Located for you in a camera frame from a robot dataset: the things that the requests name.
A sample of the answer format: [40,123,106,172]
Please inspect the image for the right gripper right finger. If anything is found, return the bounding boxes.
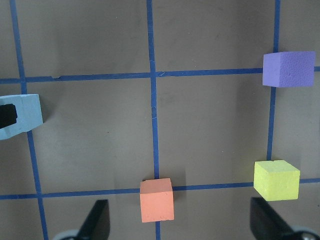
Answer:
[249,197,300,240]

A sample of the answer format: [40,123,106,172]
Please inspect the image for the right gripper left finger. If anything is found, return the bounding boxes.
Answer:
[75,199,111,240]

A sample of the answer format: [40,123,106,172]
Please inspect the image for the near orange block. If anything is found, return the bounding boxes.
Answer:
[139,178,175,223]

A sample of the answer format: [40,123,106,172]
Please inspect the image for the yellow foam block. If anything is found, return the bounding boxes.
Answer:
[253,160,301,202]

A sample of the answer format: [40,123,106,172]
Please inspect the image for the light blue block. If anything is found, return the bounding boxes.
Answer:
[0,94,43,140]

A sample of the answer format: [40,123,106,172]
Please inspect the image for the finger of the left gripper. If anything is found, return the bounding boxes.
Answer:
[0,103,17,129]

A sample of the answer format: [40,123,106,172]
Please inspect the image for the right purple block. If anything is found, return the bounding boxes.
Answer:
[262,51,316,88]

